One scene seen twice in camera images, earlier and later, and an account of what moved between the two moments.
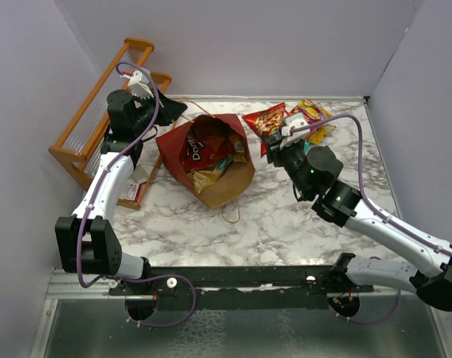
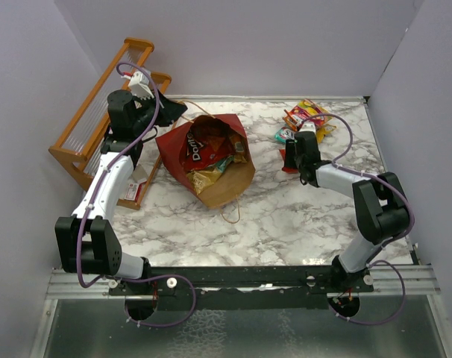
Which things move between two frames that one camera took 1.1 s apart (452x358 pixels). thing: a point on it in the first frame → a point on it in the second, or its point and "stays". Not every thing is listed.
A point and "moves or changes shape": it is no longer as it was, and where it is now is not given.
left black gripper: (168, 110) stays
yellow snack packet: (317, 135) stays
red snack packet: (264, 122) moves or changes shape
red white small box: (134, 189) stays
